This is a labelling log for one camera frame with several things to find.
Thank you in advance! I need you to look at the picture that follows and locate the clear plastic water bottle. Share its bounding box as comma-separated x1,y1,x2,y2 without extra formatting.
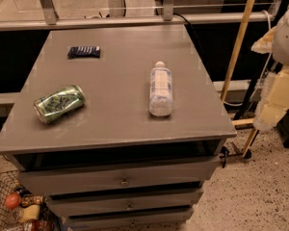
149,62,173,117

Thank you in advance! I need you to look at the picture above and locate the middle grey drawer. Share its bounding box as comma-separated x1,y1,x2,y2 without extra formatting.
48,188,203,217

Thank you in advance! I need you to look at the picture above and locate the grey drawer cabinet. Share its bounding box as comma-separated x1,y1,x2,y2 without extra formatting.
0,25,235,223

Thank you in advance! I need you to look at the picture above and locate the wooden easel frame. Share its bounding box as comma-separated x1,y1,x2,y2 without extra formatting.
220,0,264,160

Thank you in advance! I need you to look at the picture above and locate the top grey drawer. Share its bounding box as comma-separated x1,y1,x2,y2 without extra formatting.
19,156,219,195

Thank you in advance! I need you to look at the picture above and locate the orange round fruit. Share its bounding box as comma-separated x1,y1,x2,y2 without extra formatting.
5,192,21,210

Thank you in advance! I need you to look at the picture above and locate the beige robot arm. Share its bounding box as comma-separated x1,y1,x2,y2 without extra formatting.
251,9,289,131

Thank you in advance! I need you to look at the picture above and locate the grey drawer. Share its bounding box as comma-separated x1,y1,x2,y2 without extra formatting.
48,188,203,217
67,208,193,231
19,156,219,195

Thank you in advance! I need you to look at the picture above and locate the red item in basket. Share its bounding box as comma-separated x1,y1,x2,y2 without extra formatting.
22,220,53,231

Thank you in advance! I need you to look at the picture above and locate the dark blue snack wrapper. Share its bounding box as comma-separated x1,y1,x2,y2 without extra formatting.
67,46,100,59

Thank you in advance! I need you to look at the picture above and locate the metal railing frame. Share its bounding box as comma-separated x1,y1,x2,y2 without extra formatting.
0,0,289,31

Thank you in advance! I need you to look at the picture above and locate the bottom grey drawer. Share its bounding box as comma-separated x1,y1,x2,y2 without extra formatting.
67,208,193,231

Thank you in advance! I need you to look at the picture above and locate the foam gripper finger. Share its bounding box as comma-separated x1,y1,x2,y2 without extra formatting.
253,73,277,132
251,27,276,54

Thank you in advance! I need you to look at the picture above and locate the wire basket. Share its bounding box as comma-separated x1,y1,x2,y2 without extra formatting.
0,170,61,231

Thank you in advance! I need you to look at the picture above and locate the yellow item in basket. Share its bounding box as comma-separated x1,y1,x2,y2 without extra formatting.
18,205,40,223

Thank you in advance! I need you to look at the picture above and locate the black cable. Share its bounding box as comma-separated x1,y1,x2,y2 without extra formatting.
172,13,205,55

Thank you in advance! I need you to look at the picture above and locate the crushed green soda can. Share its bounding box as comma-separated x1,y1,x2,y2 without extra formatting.
34,85,86,123

